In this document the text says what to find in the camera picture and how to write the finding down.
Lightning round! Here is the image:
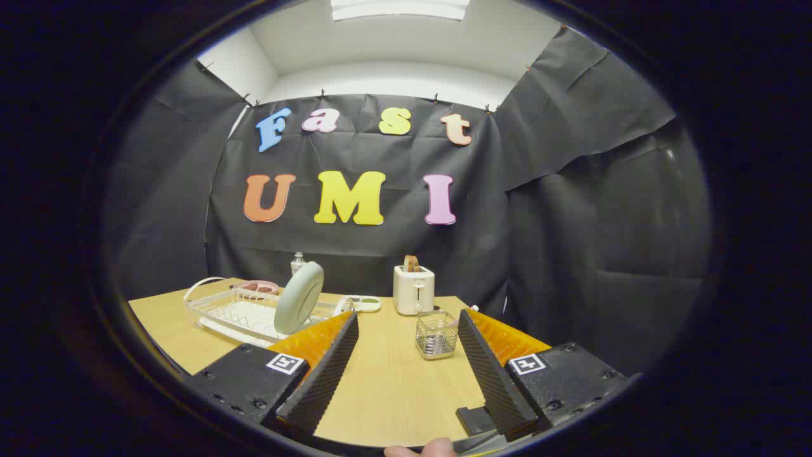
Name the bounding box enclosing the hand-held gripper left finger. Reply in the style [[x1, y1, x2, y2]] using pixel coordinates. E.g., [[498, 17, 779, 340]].
[[186, 310, 360, 437]]

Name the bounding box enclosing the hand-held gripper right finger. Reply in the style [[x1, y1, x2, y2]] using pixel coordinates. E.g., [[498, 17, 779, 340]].
[[455, 308, 630, 443]]

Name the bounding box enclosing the metal wire basket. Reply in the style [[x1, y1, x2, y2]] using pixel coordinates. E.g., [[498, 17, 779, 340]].
[[416, 310, 459, 361]]

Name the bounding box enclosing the pale green plate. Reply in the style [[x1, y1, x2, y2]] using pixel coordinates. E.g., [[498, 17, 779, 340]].
[[274, 261, 325, 336]]

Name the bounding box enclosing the white wire dish rack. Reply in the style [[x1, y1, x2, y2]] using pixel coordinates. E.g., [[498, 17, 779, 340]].
[[183, 277, 356, 348]]

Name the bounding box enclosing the pink plate with food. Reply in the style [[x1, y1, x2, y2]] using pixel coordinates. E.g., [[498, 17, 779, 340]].
[[232, 280, 280, 296]]

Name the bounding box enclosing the white toaster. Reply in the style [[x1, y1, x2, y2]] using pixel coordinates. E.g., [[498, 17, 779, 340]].
[[393, 265, 436, 316]]

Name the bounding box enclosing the black backdrop cloth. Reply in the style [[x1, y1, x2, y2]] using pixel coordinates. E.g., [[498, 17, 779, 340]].
[[105, 25, 711, 375]]

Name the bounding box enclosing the ceiling light panel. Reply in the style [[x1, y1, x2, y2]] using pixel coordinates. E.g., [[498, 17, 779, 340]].
[[330, 0, 471, 22]]

